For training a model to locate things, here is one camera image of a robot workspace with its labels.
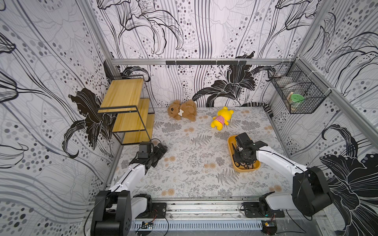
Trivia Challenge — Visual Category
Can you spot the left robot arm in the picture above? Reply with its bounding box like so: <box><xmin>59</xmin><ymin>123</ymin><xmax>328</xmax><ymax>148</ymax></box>
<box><xmin>90</xmin><ymin>141</ymin><xmax>168</xmax><ymax>236</ymax></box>

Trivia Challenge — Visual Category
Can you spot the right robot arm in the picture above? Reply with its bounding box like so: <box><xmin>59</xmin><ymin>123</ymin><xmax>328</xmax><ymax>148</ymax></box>
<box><xmin>228</xmin><ymin>133</ymin><xmax>334</xmax><ymax>217</ymax></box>

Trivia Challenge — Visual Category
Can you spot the yellow storage box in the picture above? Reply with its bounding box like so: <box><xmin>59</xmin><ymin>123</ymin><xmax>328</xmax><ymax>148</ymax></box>
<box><xmin>227</xmin><ymin>135</ymin><xmax>261</xmax><ymax>173</ymax></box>

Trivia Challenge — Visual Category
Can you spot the yellow plush bear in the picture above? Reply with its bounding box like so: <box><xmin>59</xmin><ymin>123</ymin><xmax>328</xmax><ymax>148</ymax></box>
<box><xmin>211</xmin><ymin>107</ymin><xmax>234</xmax><ymax>131</ymax></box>

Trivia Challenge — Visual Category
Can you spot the brown teddy bear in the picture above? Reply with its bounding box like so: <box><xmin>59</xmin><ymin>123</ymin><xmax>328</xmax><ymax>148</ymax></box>
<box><xmin>167</xmin><ymin>100</ymin><xmax>197</xmax><ymax>122</ymax></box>

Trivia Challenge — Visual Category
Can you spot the wooden tiered shelf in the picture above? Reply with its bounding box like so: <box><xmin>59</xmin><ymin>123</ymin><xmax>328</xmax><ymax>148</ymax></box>
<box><xmin>98</xmin><ymin>78</ymin><xmax>155</xmax><ymax>146</ymax></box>

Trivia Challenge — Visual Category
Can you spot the green lidded jar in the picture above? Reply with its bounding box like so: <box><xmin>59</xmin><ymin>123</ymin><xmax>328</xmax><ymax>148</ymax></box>
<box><xmin>289</xmin><ymin>93</ymin><xmax>305</xmax><ymax>110</ymax></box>

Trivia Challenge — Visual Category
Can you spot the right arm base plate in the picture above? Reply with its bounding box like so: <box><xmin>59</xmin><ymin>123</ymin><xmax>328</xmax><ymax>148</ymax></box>
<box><xmin>240</xmin><ymin>202</ymin><xmax>285</xmax><ymax>219</ymax></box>

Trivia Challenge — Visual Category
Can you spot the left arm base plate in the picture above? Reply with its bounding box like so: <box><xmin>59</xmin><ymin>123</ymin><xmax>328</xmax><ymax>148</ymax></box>
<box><xmin>138</xmin><ymin>203</ymin><xmax>167</xmax><ymax>220</ymax></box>

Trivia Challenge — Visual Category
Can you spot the white cable duct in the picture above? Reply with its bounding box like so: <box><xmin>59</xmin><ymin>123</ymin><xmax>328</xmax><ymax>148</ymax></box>
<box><xmin>134</xmin><ymin>220</ymin><xmax>263</xmax><ymax>232</ymax></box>

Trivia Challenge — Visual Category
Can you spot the black wire basket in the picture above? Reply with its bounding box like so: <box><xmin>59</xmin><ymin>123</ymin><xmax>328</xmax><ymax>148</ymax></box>
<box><xmin>268</xmin><ymin>62</ymin><xmax>330</xmax><ymax>114</ymax></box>

